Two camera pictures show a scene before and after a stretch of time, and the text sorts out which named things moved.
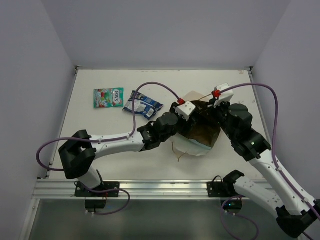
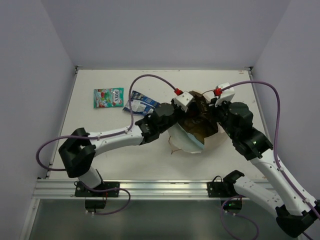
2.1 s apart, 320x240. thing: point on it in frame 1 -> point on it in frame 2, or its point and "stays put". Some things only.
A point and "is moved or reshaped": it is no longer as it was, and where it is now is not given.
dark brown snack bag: (201, 108) is moved or reshaped
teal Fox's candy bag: (110, 97) stays put
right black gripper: (213, 110) stays put
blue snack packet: (144, 105) stays put
